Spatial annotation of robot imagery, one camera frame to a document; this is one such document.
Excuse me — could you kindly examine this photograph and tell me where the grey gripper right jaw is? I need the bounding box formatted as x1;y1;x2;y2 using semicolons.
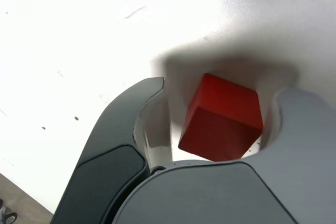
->
112;87;336;224

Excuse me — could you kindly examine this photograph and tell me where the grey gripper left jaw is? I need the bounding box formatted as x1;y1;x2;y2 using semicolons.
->
51;76;174;224

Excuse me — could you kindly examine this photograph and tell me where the red cube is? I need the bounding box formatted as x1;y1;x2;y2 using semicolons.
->
177;72;264;162

